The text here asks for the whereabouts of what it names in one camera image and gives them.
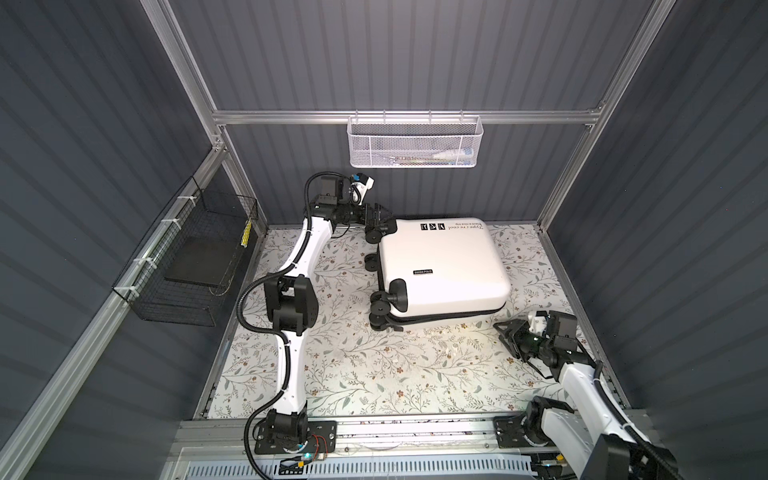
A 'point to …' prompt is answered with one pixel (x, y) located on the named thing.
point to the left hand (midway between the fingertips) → (380, 210)
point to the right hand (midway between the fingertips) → (501, 332)
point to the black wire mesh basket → (183, 269)
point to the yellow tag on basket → (246, 233)
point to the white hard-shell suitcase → (438, 270)
